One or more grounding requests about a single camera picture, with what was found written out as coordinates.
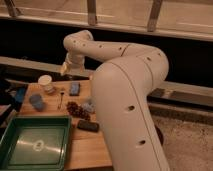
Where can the black rectangular block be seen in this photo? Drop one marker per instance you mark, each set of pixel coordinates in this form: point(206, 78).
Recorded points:
point(88, 126)

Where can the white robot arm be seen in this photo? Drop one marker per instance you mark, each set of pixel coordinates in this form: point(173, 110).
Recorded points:
point(119, 90)

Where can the white cup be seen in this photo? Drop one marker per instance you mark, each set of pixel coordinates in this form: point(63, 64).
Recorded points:
point(45, 81)

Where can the black equipment at left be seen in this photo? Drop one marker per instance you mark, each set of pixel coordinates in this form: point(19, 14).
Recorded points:
point(5, 97)

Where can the blue grey cloth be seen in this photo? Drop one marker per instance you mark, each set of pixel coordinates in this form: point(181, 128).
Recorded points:
point(88, 106)

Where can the purple bowl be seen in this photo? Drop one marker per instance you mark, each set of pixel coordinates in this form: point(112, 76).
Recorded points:
point(160, 135)

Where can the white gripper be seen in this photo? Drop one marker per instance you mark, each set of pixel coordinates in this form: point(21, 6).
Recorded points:
point(72, 61)

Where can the green plastic tray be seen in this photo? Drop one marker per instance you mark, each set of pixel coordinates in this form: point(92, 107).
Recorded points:
point(35, 144)

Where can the blue object at table edge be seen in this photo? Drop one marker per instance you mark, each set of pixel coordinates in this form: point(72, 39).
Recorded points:
point(20, 94)

